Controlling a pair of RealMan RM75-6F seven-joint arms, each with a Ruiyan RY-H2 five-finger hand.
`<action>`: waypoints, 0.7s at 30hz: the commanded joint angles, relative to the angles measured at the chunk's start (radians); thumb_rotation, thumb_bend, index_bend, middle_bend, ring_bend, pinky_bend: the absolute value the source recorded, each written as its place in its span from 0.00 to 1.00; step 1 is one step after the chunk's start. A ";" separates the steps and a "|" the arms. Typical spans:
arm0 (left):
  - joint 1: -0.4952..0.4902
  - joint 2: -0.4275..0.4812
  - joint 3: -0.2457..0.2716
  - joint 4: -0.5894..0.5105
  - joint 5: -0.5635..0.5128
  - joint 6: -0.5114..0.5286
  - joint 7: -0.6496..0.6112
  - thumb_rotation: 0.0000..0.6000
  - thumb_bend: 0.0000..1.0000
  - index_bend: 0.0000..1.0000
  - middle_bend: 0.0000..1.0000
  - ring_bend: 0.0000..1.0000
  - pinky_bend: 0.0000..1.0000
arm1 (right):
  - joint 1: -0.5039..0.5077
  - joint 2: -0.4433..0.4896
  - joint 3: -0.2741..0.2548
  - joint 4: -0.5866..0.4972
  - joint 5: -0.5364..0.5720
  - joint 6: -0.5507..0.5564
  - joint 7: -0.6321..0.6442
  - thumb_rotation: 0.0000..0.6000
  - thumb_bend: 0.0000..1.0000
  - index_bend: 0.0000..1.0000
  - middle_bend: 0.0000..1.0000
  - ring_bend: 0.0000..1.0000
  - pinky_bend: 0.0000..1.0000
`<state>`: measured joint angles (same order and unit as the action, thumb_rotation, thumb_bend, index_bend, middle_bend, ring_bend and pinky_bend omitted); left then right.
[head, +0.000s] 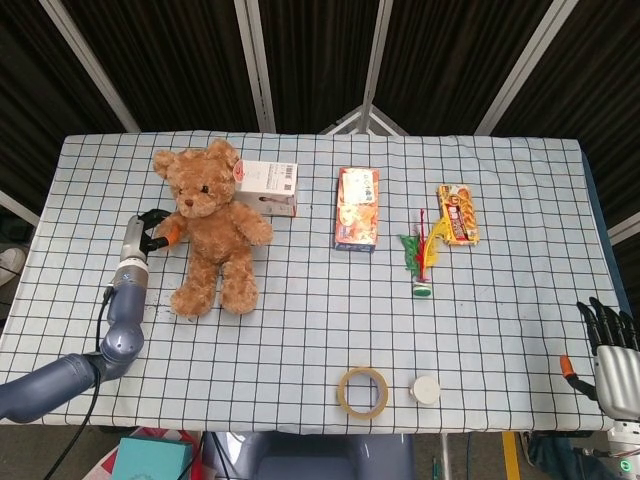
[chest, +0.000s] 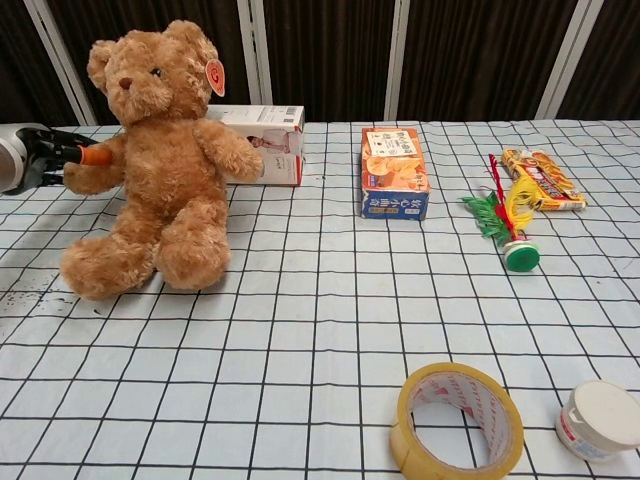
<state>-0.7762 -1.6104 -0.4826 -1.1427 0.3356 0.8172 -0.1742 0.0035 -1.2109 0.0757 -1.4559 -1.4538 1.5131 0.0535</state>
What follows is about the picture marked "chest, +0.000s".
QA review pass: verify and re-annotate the yellow snack packet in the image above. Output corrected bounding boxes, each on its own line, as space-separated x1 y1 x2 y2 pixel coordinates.
500 146 588 213

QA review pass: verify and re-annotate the yellow adhesive tape roll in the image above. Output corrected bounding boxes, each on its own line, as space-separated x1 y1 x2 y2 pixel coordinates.
389 362 525 476

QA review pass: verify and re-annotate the orange and blue snack box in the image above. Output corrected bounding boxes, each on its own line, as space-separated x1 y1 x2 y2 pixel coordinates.
360 126 431 222

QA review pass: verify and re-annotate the white folding screen frame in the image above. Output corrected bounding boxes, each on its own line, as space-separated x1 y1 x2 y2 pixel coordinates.
23 0 600 126

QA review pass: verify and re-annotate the brown plush teddy bear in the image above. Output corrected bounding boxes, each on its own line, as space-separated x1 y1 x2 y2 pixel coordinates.
59 19 265 302

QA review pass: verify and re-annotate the feather shuttlecock with green base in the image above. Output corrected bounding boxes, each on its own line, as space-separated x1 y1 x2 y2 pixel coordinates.
460 153 542 274

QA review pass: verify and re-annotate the white black grid tablecloth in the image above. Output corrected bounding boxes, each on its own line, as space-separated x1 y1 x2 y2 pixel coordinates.
0 118 640 480

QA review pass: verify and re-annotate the white plastic jar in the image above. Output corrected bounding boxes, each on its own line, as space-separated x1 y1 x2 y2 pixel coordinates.
554 379 640 464

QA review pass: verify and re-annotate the white carton with woman picture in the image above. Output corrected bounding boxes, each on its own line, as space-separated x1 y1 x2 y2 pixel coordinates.
205 104 306 188

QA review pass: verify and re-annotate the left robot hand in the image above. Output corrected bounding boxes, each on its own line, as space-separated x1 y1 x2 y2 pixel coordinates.
0 122 112 196

